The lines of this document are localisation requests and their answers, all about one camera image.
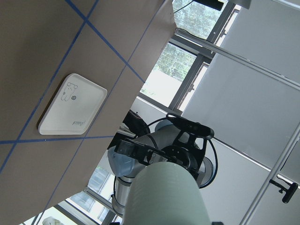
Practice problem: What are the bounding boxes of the pale green plastic cup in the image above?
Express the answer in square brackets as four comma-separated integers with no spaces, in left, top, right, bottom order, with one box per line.
[122,162,211,225]

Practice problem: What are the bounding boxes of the cream rabbit print tray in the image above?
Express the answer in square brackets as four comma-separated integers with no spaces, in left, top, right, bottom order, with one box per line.
[38,73,107,135]

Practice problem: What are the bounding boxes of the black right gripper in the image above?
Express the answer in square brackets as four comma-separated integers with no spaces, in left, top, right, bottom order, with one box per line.
[116,139,203,183]

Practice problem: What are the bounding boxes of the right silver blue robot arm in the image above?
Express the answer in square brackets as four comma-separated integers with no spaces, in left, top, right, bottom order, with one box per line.
[108,117,218,216]

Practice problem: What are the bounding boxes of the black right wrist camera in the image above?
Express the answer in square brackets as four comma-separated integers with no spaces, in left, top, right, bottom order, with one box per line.
[166,113,214,140]

